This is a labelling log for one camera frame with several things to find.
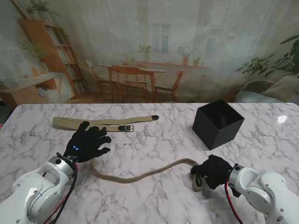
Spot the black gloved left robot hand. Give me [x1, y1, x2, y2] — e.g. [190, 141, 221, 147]
[63, 121, 112, 163]

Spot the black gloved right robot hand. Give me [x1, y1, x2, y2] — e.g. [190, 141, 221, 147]
[190, 154, 234, 190]

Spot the black storage box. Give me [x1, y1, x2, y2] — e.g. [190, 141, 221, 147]
[192, 99, 245, 150]

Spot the beige woven belt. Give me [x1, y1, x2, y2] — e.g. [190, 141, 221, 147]
[52, 114, 160, 133]
[90, 158, 210, 192]

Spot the printed room scene backdrop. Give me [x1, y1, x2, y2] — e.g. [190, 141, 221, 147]
[0, 0, 299, 105]

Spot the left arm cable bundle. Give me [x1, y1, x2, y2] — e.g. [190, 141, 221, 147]
[50, 163, 79, 224]

